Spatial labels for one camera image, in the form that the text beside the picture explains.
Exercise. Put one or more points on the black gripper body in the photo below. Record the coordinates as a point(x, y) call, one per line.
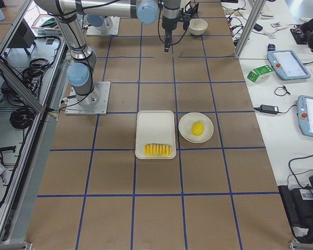
point(168, 23)

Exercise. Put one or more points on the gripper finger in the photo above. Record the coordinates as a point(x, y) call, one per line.
point(167, 40)

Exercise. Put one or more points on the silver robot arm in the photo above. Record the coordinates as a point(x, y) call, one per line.
point(83, 58)
point(100, 21)

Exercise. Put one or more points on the cream round plate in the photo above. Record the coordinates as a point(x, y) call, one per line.
point(186, 122)

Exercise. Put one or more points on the cream bowl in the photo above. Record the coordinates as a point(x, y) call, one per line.
point(197, 27)

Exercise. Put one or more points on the white rectangular tray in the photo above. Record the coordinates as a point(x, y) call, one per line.
point(155, 127)

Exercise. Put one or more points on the green white carton box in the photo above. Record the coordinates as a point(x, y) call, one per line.
point(259, 74)

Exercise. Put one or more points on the yellow lemon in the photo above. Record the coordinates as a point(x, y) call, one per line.
point(197, 128)

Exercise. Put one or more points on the upper blue teach pendant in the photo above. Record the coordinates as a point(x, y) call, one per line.
point(287, 65)

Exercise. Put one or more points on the blue teach pendant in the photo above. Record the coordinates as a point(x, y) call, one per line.
point(287, 65)
point(305, 114)

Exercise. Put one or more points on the black power adapter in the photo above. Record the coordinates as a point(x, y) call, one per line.
point(269, 109)

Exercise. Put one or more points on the lower blue teach pendant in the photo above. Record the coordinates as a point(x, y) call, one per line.
point(305, 114)

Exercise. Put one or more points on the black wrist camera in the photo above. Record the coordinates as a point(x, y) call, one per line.
point(185, 19)

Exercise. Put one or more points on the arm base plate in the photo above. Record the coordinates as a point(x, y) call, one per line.
point(94, 104)
point(101, 31)

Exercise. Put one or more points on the aluminium frame post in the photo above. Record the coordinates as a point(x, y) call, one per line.
point(250, 23)

